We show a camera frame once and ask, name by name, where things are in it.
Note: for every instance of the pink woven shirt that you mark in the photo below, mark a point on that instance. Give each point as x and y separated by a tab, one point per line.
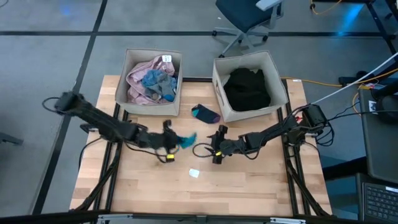
136	90

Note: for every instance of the beige fabric storage bin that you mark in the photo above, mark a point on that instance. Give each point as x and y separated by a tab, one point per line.
146	109
236	63

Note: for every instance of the black power strip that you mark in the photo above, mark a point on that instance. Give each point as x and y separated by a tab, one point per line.
348	81

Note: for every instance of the black front frame beam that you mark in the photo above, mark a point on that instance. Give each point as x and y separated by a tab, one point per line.
46	217

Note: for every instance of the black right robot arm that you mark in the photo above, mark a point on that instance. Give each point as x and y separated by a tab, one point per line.
270	132

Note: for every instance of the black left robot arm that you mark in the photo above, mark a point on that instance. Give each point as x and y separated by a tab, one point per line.
93	118

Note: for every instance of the grey sock with blue toe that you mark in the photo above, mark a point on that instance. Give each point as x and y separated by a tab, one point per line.
163	87

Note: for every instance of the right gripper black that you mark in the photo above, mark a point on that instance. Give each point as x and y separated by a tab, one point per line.
233	147

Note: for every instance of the light blue sock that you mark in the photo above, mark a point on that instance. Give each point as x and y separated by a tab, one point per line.
152	79

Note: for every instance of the black garment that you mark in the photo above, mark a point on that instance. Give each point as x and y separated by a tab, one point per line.
247	90

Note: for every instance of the grey chair leg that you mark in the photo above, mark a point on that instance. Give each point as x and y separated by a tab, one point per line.
11	138

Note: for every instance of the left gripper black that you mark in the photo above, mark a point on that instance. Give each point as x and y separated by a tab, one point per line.
155	140

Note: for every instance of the black desk frame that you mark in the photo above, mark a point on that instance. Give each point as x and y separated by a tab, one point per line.
377	21

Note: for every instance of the black laptop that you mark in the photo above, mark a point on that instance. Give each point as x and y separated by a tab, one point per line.
379	202

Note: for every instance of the black aluminium table frame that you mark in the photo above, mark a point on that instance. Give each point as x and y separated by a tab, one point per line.
199	79

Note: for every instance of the loose white paper tag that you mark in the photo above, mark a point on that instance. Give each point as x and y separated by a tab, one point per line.
194	173

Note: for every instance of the dark blue office chair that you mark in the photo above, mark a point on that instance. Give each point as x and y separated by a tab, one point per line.
242	12

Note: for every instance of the purple sock with teal toe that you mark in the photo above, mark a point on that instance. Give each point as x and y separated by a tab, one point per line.
206	115

